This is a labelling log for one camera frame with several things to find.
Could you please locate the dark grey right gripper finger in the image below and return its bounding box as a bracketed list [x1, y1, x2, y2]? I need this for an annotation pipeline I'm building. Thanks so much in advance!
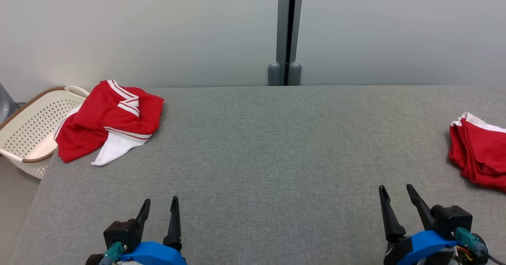
[378, 185, 407, 243]
[406, 184, 436, 231]

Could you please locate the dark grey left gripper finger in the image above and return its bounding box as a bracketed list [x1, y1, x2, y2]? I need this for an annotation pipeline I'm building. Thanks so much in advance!
[136, 199, 151, 234]
[163, 196, 183, 252]

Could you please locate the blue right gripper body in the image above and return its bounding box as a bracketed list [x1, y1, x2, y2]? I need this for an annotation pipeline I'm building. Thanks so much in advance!
[384, 229, 459, 265]

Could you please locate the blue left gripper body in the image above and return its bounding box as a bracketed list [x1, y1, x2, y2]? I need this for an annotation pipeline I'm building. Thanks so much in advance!
[119, 241, 187, 265]

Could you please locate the red shorts white trim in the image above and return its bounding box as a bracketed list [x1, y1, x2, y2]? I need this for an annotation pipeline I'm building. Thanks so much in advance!
[448, 112, 506, 192]

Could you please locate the red white numbered jersey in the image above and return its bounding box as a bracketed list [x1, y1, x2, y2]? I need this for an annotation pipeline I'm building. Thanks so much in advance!
[54, 79, 165, 167]

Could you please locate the white laundry basket brown rim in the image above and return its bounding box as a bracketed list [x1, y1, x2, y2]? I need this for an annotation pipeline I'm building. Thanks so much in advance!
[0, 85, 91, 180]

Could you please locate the grey partition post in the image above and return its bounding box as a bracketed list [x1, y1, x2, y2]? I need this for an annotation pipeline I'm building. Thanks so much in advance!
[268, 0, 305, 86]

